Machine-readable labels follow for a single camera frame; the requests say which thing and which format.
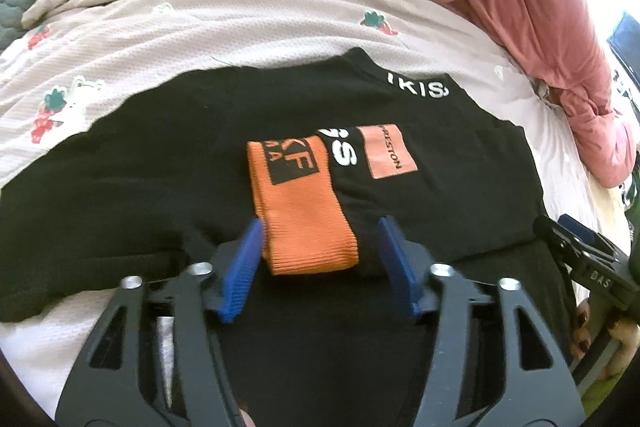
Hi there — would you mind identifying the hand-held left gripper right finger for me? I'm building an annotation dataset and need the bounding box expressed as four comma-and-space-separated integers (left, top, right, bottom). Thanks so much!
376, 215, 587, 427

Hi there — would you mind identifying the green cloth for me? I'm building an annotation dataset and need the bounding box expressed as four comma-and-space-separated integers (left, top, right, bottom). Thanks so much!
575, 357, 640, 427

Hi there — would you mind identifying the grey printed blanket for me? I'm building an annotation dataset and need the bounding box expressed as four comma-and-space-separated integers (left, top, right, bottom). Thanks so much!
0, 0, 516, 188

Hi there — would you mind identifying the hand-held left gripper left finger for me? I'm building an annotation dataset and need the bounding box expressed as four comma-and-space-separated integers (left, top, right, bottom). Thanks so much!
55, 217, 267, 427

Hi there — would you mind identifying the person's right hand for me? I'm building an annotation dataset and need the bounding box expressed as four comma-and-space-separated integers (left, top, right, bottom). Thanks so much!
569, 299, 640, 370

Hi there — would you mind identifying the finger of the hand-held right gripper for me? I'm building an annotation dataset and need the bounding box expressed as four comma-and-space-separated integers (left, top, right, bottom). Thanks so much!
532, 213, 618, 270

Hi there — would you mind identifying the black t-shirt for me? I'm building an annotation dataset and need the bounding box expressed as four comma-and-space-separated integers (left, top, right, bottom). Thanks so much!
0, 48, 576, 427

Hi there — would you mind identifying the orange and black garment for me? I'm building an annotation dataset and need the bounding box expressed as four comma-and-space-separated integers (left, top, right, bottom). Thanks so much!
245, 124, 420, 278

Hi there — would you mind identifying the white bed sheet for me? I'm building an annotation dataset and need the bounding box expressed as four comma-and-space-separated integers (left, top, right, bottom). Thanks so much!
0, 52, 623, 408

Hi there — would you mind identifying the dark blue panel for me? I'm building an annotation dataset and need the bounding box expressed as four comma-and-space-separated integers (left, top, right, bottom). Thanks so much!
606, 11, 640, 88

